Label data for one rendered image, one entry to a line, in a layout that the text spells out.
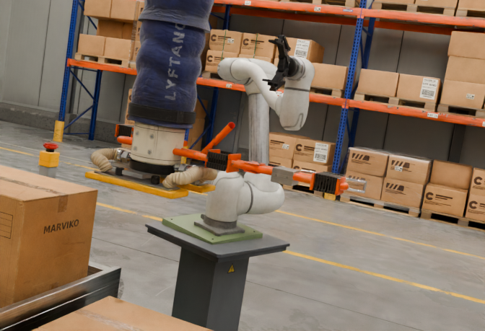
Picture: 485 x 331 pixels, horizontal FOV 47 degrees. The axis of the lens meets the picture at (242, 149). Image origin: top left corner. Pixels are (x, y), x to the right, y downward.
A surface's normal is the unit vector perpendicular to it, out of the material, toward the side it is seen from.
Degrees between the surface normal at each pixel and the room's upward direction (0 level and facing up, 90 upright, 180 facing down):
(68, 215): 90
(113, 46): 90
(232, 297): 90
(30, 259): 90
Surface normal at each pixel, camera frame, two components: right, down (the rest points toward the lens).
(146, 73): -0.49, -0.22
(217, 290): 0.73, 0.18
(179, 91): 0.50, -0.11
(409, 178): -0.36, 0.05
